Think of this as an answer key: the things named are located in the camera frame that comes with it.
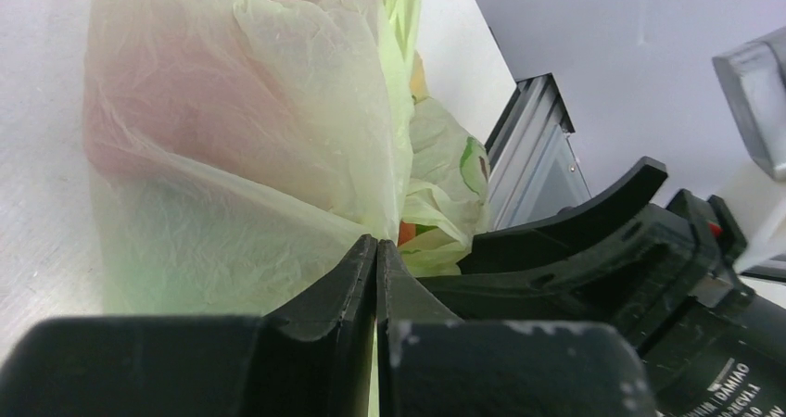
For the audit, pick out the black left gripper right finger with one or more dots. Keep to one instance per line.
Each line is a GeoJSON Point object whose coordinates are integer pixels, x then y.
{"type": "Point", "coordinates": [432, 363]}

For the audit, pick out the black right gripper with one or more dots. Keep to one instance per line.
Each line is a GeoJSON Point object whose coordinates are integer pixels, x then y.
{"type": "Point", "coordinates": [661, 276]}

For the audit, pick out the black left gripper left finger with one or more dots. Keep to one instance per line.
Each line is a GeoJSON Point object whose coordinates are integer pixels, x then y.
{"type": "Point", "coordinates": [310, 357]}

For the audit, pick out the pale green plastic bag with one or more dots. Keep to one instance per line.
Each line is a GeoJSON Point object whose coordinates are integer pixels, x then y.
{"type": "Point", "coordinates": [239, 148]}

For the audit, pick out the aluminium table edge rail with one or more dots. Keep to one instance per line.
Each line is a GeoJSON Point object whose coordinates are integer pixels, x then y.
{"type": "Point", "coordinates": [534, 170]}

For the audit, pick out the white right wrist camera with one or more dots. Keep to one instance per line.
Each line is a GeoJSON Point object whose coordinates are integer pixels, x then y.
{"type": "Point", "coordinates": [752, 79]}

